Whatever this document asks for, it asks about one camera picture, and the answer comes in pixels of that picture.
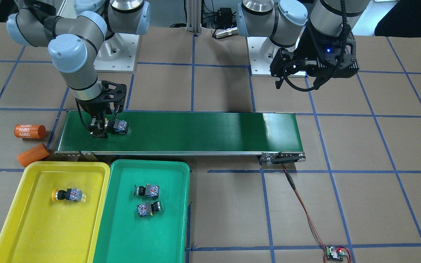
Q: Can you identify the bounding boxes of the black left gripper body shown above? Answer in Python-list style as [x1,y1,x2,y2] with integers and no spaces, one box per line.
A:
[270,22,342,78]

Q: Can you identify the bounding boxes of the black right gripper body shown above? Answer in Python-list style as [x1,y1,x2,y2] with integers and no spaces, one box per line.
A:
[76,81,127,117]

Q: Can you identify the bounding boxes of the orange cylinder marked 4680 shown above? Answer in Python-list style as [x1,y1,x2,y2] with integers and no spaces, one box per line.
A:
[14,124,46,139]

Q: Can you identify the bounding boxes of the plain orange cylinder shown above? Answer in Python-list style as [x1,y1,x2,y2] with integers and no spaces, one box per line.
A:
[17,143,50,167]

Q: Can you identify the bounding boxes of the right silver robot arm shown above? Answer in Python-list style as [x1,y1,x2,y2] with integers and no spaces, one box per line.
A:
[6,0,151,138]

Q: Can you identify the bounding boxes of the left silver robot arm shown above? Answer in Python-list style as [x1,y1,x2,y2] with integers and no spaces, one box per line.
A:
[236,0,369,92]

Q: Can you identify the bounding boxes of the green conveyor belt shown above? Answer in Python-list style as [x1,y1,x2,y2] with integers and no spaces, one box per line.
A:
[55,111,306,165]

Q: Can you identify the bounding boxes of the green plastic tray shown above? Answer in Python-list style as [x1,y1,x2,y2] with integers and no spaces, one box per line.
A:
[93,159,190,263]

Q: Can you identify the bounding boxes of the yellow plastic tray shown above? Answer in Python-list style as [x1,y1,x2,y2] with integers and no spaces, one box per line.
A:
[0,161,110,263]

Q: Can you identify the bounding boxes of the small motor controller board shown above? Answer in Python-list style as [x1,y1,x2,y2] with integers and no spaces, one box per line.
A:
[325,246,345,262]

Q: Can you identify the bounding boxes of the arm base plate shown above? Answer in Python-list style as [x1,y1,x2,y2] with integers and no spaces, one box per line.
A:
[247,37,280,77]
[94,33,140,73]

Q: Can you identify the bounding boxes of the red black motor cable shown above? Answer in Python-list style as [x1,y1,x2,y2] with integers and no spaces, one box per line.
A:
[281,163,353,262]

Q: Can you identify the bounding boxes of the aluminium frame post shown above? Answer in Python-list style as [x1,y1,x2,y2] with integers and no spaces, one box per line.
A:
[185,0,202,35]

